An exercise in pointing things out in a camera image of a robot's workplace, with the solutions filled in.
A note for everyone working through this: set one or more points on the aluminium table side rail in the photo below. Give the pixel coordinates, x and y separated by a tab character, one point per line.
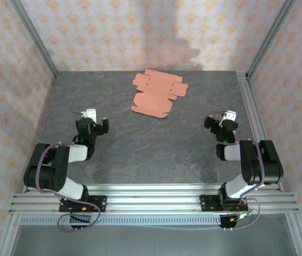
252	112

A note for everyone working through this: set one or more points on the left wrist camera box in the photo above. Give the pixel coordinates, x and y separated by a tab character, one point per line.
90	113

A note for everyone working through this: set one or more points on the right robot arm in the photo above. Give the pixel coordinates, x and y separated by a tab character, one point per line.
262	162

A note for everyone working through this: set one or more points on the aluminium frame post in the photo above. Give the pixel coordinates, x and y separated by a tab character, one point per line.
34	37
270	37

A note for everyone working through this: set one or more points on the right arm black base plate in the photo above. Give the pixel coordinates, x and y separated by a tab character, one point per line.
206	202

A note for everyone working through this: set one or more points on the black electronics bracket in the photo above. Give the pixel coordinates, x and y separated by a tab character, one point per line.
225	223

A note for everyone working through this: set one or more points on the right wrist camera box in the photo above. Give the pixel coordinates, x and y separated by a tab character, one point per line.
231	115

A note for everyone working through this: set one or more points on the pink cardboard paper box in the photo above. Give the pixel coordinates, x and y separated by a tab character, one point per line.
153	104

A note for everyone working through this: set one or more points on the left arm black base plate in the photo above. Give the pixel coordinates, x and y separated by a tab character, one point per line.
100	202

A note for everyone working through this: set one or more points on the aluminium frame leg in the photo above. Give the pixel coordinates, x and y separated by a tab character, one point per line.
6	237
294	237

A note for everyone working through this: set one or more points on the aluminium mounting rail beam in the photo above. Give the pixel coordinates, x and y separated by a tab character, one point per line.
150	200

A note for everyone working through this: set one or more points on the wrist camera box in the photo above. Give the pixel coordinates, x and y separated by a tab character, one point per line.
90	113
231	115

